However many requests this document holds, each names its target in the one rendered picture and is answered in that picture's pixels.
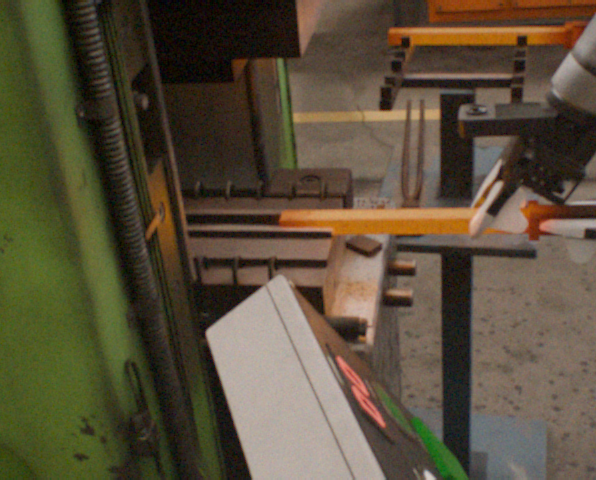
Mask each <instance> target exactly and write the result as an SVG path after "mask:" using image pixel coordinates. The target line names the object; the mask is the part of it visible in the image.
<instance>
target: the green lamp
mask: <svg viewBox="0 0 596 480"><path fill-rule="evenodd" d="M378 391H379V393H380V395H381V397H382V399H383V401H385V403H386V404H387V406H388V407H389V409H390V410H391V411H392V413H393V415H394V416H395V418H396V419H397V420H399V421H400V422H401V424H402V425H403V426H404V428H405V429H406V430H407V431H408V432H412V431H410V428H409V425H408V423H407V422H406V420H405V418H404V417H403V415H402V414H401V411H400V410H399V408H397V407H396V406H395V404H394V403H393V402H392V401H391V398H390V397H389V396H388V395H387V394H386V393H385V392H383V391H382V390H381V389H380V388H378Z"/></svg>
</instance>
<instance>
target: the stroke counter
mask: <svg viewBox="0 0 596 480"><path fill-rule="evenodd" d="M337 360H338V362H339V363H340V365H342V367H343V369H344V370H345V371H346V369H345V367H344V365H345V366H346V367H347V368H348V366H347V365H346V364H345V363H344V362H343V361H342V360H340V359H339V358H338V357H337ZM343 364H344V365H343ZM348 370H349V373H350V375H351V376H352V377H351V376H350V375H349V374H348V373H347V371H346V374H347V375H348V376H349V377H350V379H351V380H352V381H353V382H354V383H356V384H358V387H359V388H360V389H361V390H362V391H363V392H364V393H365V394H366V395H368V393H367V392H366V390H365V388H364V385H363V383H362V382H361V381H360V379H359V378H358V377H357V376H356V375H354V373H353V371H352V370H351V369H350V368H348ZM354 377H356V378H357V379H358V380H359V381H360V383H361V385H362V388H363V389H362V388H361V385H360V384H359V383H358V382H357V380H356V378H354ZM352 389H353V391H354V393H356V394H357V396H358V398H359V401H360V402H361V403H362V405H363V406H364V407H365V408H366V409H367V410H368V411H370V412H371V413H372V415H373V416H374V417H375V418H376V419H377V420H378V421H379V423H380V424H381V425H382V426H385V423H384V422H382V420H381V418H380V416H379V413H378V412H377V411H376V409H375V407H374V406H373V405H372V404H371V403H370V402H368V401H367V399H366V398H365V397H364V396H363V395H362V394H361V393H360V392H359V391H358V390H357V389H356V388H354V387H352ZM358 393H359V394H360V395H361V396H362V398H363V399H364V401H365V403H366V405H367V407H368V408H367V407H366V406H365V405H364V403H363V402H362V401H361V398H360V396H359V394H358ZM370 406H371V407H372V408H373V409H374V410H375V411H376V413H377V416H378V418H379V419H378V418H377V417H376V416H375V415H374V413H373V411H372V409H371V407H370Z"/></svg>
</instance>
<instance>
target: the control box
mask: <svg viewBox="0 0 596 480"><path fill-rule="evenodd" d="M206 336H208V339H209V344H210V347H211V350H212V353H213V356H214V360H215V363H216V366H217V369H218V373H219V376H220V380H221V383H223V387H224V390H225V393H226V396H227V399H228V403H229V406H230V409H231V413H232V417H233V420H234V423H235V426H236V430H237V433H239V436H240V439H241V442H242V447H243V450H244V453H245V456H246V460H247V463H248V466H249V469H250V473H251V476H252V480H428V479H427V477H426V474H425V472H428V473H429V474H430V475H431V476H432V477H433V478H434V479H435V480H444V477H443V476H442V474H441V472H440V470H439V469H438V467H436V464H435V463H434V461H433V459H432V457H431V456H430V454H429V451H428V449H427V448H426V446H424V444H423V442H422V441H421V438H420V436H419V434H418V433H417V431H416V429H415V426H414V425H413V423H411V421H410V419H413V418H414V416H413V415H411V414H410V412H409V410H408V409H407V408H406V407H405V406H404V405H403V404H402V403H401V402H400V401H399V400H397V398H396V397H395V395H394V394H393V393H392V392H391V391H390V390H389V389H388V388H387V387H386V385H385V384H383V383H382V382H381V380H380V379H379V378H378V377H377V376H376V375H375V374H374V373H373V372H372V370H371V369H369V368H368V367H367V365H366V364H365V363H364V362H363V361H362V360H361V359H360V358H359V356H358V355H357V354H355V353H354V352H353V350H352V349H351V348H350V347H349V346H348V345H347V344H346V342H345V341H344V340H343V339H342V338H340V337H339V335H338V334H337V333H336V332H335V331H334V330H333V329H332V327H331V326H330V325H329V324H328V323H327V321H325V320H324V319H323V318H322V317H321V316H320V315H319V314H318V312H317V311H316V310H315V309H314V308H313V306H311V305H310V304H309V303H308V302H307V301H306V300H305V299H304V297H303V296H302V295H301V294H300V293H299V291H298V290H296V289H295V288H294V286H293V284H292V282H291V281H290V280H289V281H288V280H287V279H286V278H285V277H284V276H282V275H278V276H276V277H275V278H274V279H272V280H271V281H270V282H269V284H267V285H265V286H264V287H262V288H261V289H260V290H259V291H257V292H256V293H255V294H253V295H252V296H250V297H248V299H247V300H246V301H245V302H243V303H242V304H241V305H239V306H238V307H237V308H235V309H233V310H232V311H231V312H229V314H228V315H227V316H226V317H224V318H223V319H222V320H219V321H218V322H217V323H215V324H214V325H213V326H212V327H210V329H209V330H208V331H206ZM337 357H338V358H339V359H340V360H342V361H343V362H344V363H345V364H346V365H347V366H348V368H350V369H351V370H352V371H353V373H354V375H356V376H357V377H358V378H359V379H360V381H361V382H362V383H363V385H364V388H365V390H366V392H367V393H368V395H366V394H365V393H364V392H363V391H362V390H361V389H360V388H359V387H358V384H356V383H354V382H353V381H352V380H351V379H350V377H349V376H348V375H347V374H346V371H347V373H348V374H349V375H350V373H349V370H348V368H347V367H346V366H345V365H344V364H343V365H344V367H345V369H346V371H345V370H344V369H343V367H342V365H340V363H339V362H338V360H337ZM350 376H351V375H350ZM351 377H352V376H351ZM354 378H356V377H354ZM356 380H357V382H358V383H359V384H360V385H361V383H360V381H359V380H358V379H357V378H356ZM352 387H354V388H356V389H357V390H358V391H359V392H360V393H361V394H362V395H363V396H364V397H365V398H366V399H367V401H368V402H370V403H371V404H372V405H373V406H374V407H375V409H376V411H377V412H378V413H379V416H380V418H381V420H382V422H384V423H385V426H382V425H381V424H380V423H379V421H378V420H377V419H376V418H375V417H374V416H373V415H372V413H371V412H370V411H368V410H367V409H366V408H365V407H364V406H363V405H362V403H361V402H360V401H359V398H358V396H357V394H356V393H354V391H353V389H352ZM361 388H362V385H361ZM378 388H380V389H381V390H382V391H383V392H385V393H386V394H387V395H388V396H389V397H390V398H391V401H392V402H393V403H394V404H395V406H396V407H397V408H399V410H400V411H401V414H402V415H403V417H404V418H405V420H406V422H407V423H408V425H409V428H410V431H412V432H408V431H407V430H406V429H405V428H404V426H403V425H402V424H401V422H400V421H399V420H397V419H396V418H395V416H394V415H393V413H392V411H391V410H390V409H389V407H388V406H387V404H386V403H385V401H383V399H382V397H381V395H380V393H379V391H378ZM362 389H363V388H362ZM370 407H371V406H370ZM371 409H372V411H373V413H374V415H375V416H376V417H377V418H378V416H377V413H376V411H375V410H374V409H373V408H372V407H371ZM378 419H379V418H378Z"/></svg>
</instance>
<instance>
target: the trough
mask: <svg viewBox="0 0 596 480"><path fill-rule="evenodd" d="M280 216H282V214H185V219H186V226H187V227H280V226H279V219H280Z"/></svg>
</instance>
